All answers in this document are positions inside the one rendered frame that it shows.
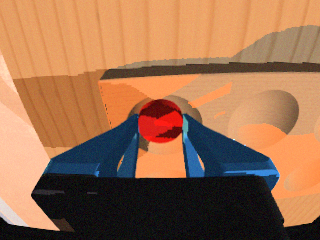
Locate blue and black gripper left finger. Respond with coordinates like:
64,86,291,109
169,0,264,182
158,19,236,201
42,114,140,177

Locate red disc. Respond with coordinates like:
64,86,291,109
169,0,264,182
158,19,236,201
138,99,183,143

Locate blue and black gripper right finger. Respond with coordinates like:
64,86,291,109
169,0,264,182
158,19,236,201
182,113,280,191

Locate orange tray with round pockets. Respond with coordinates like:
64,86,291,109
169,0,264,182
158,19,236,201
98,63,320,199

